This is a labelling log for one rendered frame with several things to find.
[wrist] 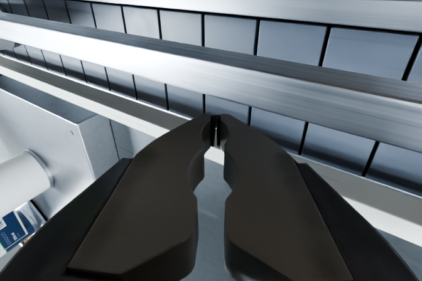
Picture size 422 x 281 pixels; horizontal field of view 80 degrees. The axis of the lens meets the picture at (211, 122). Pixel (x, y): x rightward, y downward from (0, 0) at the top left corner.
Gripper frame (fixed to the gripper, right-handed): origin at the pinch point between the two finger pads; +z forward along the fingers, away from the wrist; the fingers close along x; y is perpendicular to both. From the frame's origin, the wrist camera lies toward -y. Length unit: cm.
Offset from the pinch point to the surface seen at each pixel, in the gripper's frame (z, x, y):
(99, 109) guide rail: 8.1, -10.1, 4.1
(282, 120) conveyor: 3.8, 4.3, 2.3
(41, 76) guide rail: 13.9, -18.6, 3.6
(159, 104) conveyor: 9.4, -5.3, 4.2
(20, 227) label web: 33, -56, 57
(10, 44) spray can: 20.0, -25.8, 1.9
